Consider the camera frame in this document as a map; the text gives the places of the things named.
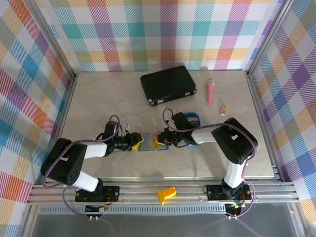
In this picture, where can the yellow credit card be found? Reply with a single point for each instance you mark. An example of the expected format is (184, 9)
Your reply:
(154, 142)

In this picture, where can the aluminium frame post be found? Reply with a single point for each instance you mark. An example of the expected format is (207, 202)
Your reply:
(267, 37)
(53, 37)

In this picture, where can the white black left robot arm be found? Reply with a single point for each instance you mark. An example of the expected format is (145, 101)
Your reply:
(96, 151)

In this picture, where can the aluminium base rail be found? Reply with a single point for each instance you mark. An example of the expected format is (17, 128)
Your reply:
(138, 195)

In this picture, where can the black briefcase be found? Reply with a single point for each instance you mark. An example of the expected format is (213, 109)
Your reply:
(168, 84)

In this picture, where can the yellow plastic part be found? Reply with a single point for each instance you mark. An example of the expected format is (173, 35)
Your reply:
(166, 193)

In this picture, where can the aluminium table edge rail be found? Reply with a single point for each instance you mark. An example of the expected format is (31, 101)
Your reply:
(59, 123)
(264, 123)

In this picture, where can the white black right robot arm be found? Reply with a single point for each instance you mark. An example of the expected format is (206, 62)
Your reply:
(234, 143)

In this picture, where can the grey metal sheet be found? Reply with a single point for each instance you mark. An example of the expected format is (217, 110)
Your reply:
(160, 227)

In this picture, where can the small circuit board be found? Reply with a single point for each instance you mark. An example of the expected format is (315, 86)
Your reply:
(234, 208)
(95, 208)

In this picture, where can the blue card holder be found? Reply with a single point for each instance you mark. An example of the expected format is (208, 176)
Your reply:
(146, 142)

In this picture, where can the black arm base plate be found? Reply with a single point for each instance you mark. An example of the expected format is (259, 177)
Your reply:
(112, 193)
(214, 192)

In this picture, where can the stack of colourful cards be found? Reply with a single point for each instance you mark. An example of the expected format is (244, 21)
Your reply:
(193, 120)

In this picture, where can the blue plastic tray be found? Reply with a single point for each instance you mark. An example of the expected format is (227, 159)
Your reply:
(192, 113)

